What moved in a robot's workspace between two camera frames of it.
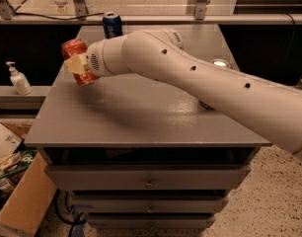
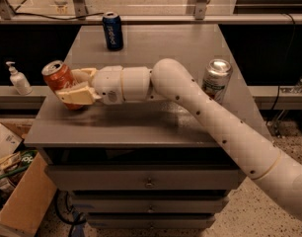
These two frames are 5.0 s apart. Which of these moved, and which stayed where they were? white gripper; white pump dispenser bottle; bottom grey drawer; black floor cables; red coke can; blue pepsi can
Moved: white gripper; red coke can
Stayed: white pump dispenser bottle; blue pepsi can; black floor cables; bottom grey drawer
